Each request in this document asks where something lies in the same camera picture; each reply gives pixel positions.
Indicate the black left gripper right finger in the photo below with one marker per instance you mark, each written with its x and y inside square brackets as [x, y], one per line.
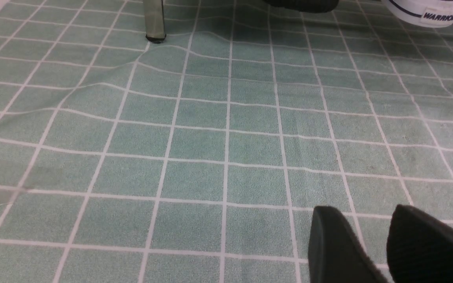
[419, 247]

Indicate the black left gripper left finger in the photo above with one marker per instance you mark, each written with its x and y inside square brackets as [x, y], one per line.
[335, 254]

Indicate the metal shoe rack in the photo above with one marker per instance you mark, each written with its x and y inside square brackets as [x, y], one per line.
[154, 21]

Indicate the left navy canvas sneaker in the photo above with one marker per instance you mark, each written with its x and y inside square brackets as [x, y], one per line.
[423, 13]

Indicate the right black knit shoe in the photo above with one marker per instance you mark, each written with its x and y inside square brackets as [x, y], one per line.
[305, 6]

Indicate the green checkered floor mat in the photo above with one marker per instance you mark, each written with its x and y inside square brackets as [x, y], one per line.
[200, 159]

